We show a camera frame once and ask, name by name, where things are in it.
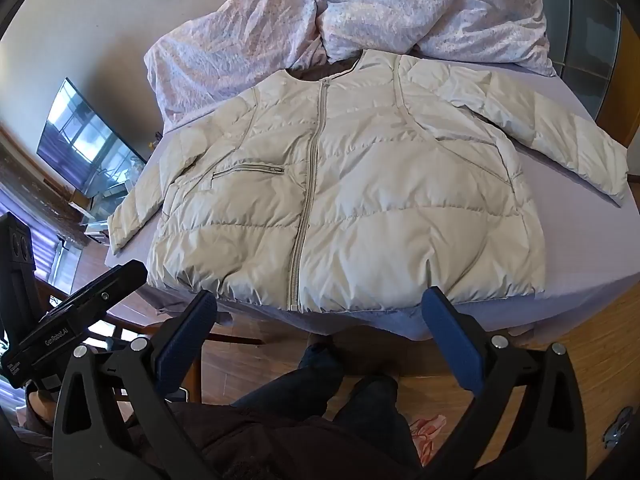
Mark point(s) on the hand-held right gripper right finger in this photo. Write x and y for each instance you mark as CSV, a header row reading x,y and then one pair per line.
x,y
450,335

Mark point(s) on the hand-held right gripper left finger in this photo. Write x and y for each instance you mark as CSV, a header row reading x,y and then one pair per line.
x,y
181,340

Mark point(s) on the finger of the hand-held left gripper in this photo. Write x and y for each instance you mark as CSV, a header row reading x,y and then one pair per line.
x,y
107,285

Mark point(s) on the beige puffer jacket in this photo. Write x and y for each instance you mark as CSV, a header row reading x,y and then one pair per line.
x,y
375,185

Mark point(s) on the glass television stand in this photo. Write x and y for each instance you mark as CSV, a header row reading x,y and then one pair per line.
x,y
102,215

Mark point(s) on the pink slipper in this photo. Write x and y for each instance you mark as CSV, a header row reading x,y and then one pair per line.
x,y
427,437

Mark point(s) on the person's right leg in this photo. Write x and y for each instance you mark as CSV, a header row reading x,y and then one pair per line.
x,y
375,410

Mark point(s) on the person's leg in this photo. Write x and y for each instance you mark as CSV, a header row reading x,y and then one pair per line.
x,y
375,410
300,375

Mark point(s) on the person's left leg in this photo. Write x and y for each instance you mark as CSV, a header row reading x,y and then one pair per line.
x,y
300,375

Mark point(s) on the bed with lilac sheet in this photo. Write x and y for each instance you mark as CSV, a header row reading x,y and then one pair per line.
x,y
575,260

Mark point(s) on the flat screen television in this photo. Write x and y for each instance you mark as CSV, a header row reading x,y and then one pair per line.
x,y
85,140

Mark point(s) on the pink floral duvet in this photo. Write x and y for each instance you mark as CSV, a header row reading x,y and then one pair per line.
x,y
425,5

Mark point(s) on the metal bracket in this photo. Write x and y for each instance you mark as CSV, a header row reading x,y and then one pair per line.
x,y
617,427

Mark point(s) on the glass door with wooden frame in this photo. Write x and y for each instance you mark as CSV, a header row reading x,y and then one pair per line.
x,y
585,35

